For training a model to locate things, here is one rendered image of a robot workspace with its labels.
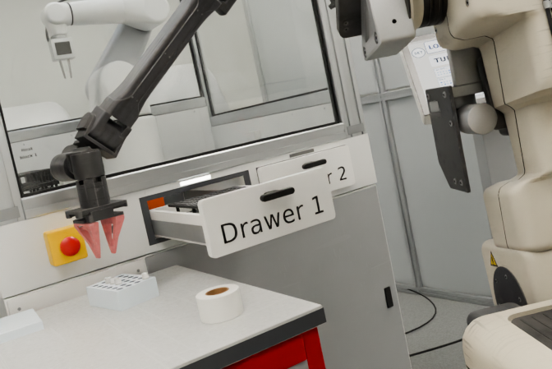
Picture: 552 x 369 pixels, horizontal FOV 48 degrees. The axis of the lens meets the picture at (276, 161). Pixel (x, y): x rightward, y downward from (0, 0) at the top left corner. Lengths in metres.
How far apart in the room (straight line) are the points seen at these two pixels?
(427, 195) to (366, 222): 1.32
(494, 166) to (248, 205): 1.01
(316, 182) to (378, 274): 0.62
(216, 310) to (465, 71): 0.52
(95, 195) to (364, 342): 0.93
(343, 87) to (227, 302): 0.92
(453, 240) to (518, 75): 2.24
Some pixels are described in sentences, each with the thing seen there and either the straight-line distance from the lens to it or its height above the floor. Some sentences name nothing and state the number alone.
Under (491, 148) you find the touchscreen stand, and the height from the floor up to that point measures 0.82.
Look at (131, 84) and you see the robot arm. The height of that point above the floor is 1.17.
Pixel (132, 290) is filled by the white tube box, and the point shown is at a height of 0.79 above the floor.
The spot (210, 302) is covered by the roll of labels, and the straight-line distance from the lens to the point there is 0.98.
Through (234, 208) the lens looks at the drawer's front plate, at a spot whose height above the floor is 0.90.
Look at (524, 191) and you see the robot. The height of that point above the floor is 0.89.
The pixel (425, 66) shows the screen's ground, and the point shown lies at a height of 1.10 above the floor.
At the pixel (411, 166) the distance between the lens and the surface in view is 3.10.
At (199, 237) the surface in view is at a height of 0.85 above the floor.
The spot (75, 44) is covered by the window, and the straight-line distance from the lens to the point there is 1.46.
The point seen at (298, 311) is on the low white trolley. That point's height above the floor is 0.76.
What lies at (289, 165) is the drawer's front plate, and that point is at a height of 0.91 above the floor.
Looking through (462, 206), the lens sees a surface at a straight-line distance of 2.96.
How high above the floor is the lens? 1.06
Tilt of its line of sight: 5 degrees down
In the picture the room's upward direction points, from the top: 12 degrees counter-clockwise
